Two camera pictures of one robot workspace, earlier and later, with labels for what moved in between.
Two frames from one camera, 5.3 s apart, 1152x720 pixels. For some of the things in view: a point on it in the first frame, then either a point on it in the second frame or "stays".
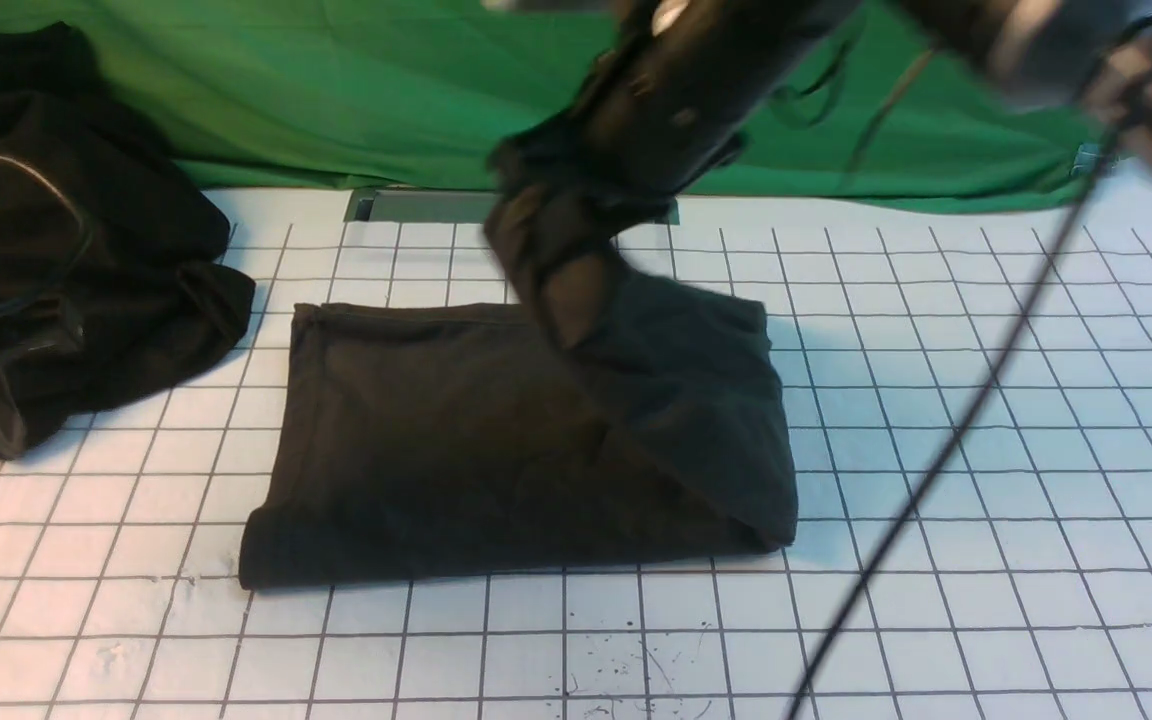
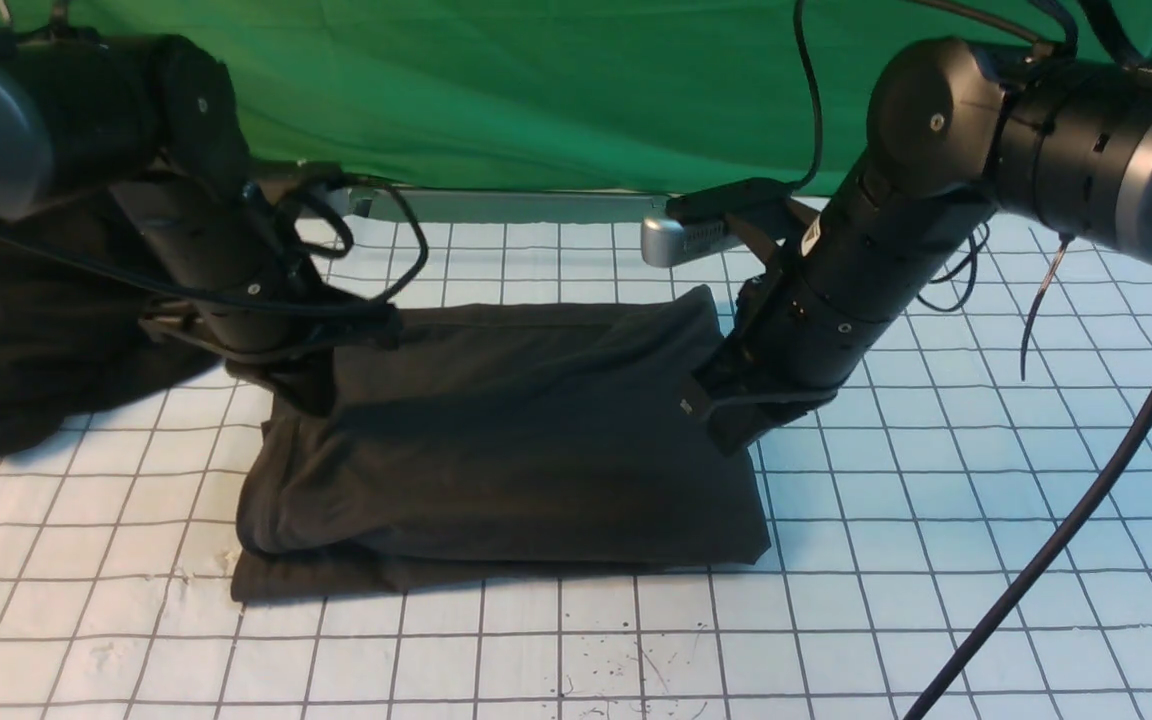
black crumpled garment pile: [78, 256] stays
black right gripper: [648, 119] to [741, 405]
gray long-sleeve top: [413, 437] stays
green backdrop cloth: [374, 95] stays
